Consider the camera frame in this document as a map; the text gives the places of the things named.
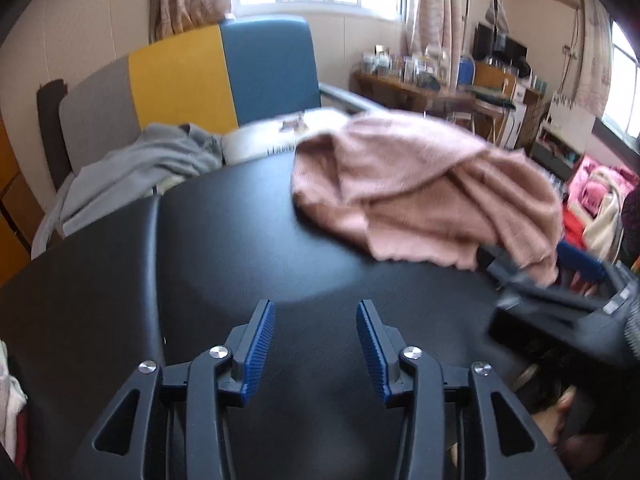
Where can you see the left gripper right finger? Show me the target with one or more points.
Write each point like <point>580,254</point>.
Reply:
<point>497,438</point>

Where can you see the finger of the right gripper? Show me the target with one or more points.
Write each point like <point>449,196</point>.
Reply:
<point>574,259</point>

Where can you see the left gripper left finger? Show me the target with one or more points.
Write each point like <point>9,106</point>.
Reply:
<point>167,422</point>

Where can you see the pink knit sweater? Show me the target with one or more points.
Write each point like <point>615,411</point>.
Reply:
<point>405,187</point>

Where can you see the red and white clothes pile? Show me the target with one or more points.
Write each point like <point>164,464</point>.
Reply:
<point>13,402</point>

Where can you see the person's right hand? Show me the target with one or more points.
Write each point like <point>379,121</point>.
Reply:
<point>551,421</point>

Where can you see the pink bedding pile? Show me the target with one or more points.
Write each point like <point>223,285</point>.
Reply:
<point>596,196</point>

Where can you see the wooden cluttered desk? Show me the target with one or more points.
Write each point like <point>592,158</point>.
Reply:
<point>496,106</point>

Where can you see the grey sweatshirt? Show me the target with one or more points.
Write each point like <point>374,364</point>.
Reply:
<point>162,157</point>

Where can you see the white printed cushion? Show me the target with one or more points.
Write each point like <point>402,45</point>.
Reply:
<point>279,135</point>

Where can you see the wooden wardrobe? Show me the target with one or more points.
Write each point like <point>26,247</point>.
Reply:
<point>20,213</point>

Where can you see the black monitor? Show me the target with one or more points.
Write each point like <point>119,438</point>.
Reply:
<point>490,44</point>

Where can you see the grey yellow blue sofa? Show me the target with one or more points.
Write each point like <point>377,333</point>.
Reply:
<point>219,77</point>

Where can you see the pink patterned curtain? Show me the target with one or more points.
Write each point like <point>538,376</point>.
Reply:
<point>437,23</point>

